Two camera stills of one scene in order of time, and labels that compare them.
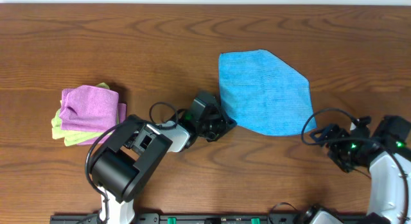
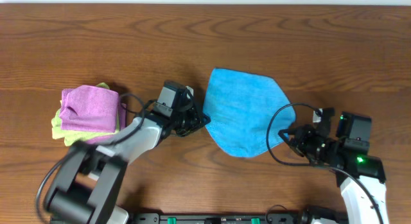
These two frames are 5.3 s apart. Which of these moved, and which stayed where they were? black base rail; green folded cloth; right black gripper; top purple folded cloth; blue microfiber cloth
Moved: right black gripper; blue microfiber cloth
Stayed: black base rail; green folded cloth; top purple folded cloth
